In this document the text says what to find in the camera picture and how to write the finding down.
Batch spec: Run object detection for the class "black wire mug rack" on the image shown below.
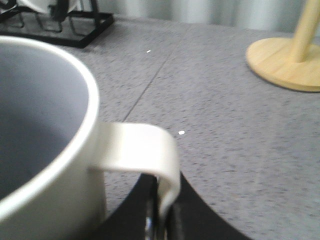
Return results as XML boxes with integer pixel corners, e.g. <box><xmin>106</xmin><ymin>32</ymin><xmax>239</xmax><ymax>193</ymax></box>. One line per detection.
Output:
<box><xmin>0</xmin><ymin>0</ymin><xmax>114</xmax><ymax>49</ymax></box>

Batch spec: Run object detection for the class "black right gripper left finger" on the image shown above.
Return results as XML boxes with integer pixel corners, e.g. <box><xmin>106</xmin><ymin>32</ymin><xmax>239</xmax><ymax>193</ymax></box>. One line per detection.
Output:
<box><xmin>94</xmin><ymin>174</ymin><xmax>157</xmax><ymax>240</ymax></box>

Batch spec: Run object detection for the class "white mug black handle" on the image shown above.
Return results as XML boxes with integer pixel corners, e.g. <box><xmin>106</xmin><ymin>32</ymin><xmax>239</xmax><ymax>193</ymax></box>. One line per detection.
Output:
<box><xmin>48</xmin><ymin>0</ymin><xmax>80</xmax><ymax>22</ymax></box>
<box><xmin>19</xmin><ymin>0</ymin><xmax>56</xmax><ymax>14</ymax></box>

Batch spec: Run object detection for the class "white mug black handle left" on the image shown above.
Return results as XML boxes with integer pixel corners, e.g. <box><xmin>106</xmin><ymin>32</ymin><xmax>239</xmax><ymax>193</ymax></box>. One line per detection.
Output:
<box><xmin>19</xmin><ymin>0</ymin><xmax>56</xmax><ymax>14</ymax></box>

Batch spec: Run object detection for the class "white HOME mug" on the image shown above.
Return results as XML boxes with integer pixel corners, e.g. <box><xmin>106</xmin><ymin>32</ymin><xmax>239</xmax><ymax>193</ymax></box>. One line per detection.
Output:
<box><xmin>0</xmin><ymin>36</ymin><xmax>181</xmax><ymax>240</ymax></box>

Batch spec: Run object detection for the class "wooden mug tree stand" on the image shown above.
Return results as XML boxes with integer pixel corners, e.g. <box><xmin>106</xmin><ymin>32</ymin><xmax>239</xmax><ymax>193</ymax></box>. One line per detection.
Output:
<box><xmin>246</xmin><ymin>0</ymin><xmax>320</xmax><ymax>93</ymax></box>

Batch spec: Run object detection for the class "white mug black handle right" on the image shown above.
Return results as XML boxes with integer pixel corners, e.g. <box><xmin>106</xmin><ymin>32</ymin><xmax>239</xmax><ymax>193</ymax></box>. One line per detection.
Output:
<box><xmin>48</xmin><ymin>0</ymin><xmax>80</xmax><ymax>22</ymax></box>

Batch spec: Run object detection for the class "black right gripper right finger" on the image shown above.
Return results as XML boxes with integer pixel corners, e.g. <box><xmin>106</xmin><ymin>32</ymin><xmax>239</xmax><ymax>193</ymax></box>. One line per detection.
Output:
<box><xmin>167</xmin><ymin>173</ymin><xmax>248</xmax><ymax>240</ymax></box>

